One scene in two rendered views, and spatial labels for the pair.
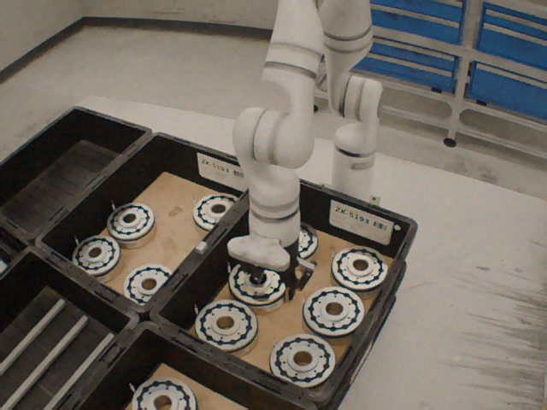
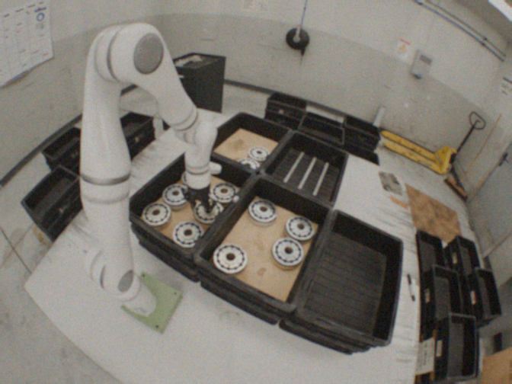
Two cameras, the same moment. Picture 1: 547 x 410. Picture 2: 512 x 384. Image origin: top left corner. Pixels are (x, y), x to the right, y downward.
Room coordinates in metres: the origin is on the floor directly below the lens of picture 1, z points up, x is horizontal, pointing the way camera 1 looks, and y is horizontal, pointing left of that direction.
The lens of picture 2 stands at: (1.05, 0.08, 1.48)
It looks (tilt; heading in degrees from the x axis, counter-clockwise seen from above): 45 degrees down; 169
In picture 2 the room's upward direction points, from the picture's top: 11 degrees clockwise
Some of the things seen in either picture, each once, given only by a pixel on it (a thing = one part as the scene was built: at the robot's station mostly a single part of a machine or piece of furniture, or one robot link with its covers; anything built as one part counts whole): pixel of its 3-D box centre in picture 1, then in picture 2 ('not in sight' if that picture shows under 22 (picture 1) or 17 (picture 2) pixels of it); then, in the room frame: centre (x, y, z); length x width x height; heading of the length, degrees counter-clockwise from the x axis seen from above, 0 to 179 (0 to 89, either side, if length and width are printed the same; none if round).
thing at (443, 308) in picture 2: not in sight; (432, 302); (0.90, 1.49, 0.31); 0.40 x 0.30 x 0.34; 157
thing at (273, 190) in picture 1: (267, 161); (200, 145); (0.54, 0.01, 1.12); 0.09 x 0.07 x 0.15; 66
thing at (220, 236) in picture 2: (154, 229); (269, 241); (0.67, 0.23, 0.87); 0.40 x 0.30 x 0.11; 150
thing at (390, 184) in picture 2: not in sight; (390, 181); (0.14, 1.11, 0.71); 0.22 x 0.19 x 0.01; 157
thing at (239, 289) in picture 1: (258, 280); (208, 211); (0.55, 0.03, 0.86); 0.10 x 0.10 x 0.01
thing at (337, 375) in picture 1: (295, 273); (190, 191); (0.52, -0.03, 0.92); 0.40 x 0.30 x 0.02; 150
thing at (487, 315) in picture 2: not in sight; (468, 305); (1.05, 1.86, 0.37); 0.42 x 0.34 x 0.46; 157
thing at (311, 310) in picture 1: (334, 311); (176, 194); (0.48, -0.10, 0.86); 0.10 x 0.10 x 0.01
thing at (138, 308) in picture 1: (149, 210); (272, 232); (0.67, 0.23, 0.92); 0.40 x 0.30 x 0.02; 150
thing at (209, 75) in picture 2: not in sight; (193, 97); (-1.33, -0.35, 0.45); 0.60 x 0.45 x 0.90; 157
